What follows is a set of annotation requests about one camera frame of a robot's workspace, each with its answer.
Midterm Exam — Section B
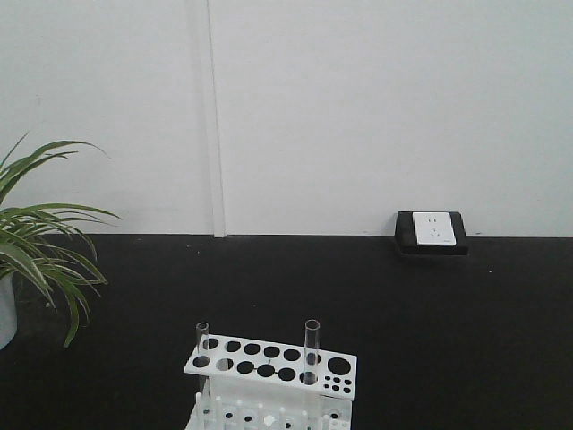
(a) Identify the tall clear test tube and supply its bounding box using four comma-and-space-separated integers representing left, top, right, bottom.
303, 319, 321, 385

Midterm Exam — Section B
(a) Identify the short clear test tube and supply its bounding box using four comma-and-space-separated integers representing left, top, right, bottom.
196, 322, 210, 396

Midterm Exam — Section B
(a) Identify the white test tube rack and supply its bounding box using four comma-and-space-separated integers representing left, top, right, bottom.
184, 334, 357, 429

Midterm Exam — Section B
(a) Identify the green spider plant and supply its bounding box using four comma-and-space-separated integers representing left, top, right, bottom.
0, 130, 122, 349

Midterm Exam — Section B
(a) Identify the white plant pot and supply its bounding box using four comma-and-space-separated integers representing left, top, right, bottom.
0, 273, 18, 349

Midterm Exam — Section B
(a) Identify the white wall trim strip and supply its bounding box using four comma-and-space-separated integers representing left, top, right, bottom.
206, 1, 227, 237

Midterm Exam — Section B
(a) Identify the white wall socket black base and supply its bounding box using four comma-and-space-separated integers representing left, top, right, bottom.
394, 211, 469, 256

